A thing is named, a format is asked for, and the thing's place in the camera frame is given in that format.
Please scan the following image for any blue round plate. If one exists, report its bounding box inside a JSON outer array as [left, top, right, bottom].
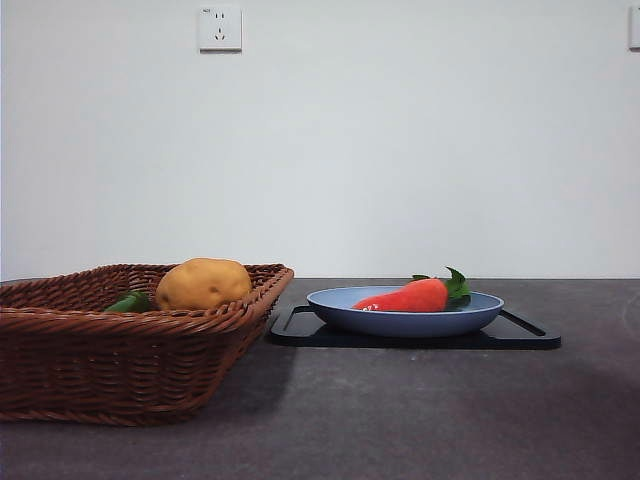
[[306, 285, 505, 338]]

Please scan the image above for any black flat tray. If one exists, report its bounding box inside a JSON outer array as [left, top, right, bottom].
[[269, 304, 563, 350]]

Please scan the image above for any green pepper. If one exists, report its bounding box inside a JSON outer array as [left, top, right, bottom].
[[103, 291, 152, 314]]

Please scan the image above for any yellow-brown potato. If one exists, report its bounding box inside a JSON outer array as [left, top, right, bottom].
[[154, 257, 254, 312]]

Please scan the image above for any orange carrot with green leaves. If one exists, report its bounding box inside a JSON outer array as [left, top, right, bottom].
[[351, 266, 472, 313]]

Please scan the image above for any brown wicker basket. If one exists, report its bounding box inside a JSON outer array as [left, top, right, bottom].
[[0, 263, 295, 428]]

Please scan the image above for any white wall socket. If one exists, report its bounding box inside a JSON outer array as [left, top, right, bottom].
[[199, 5, 244, 54]]

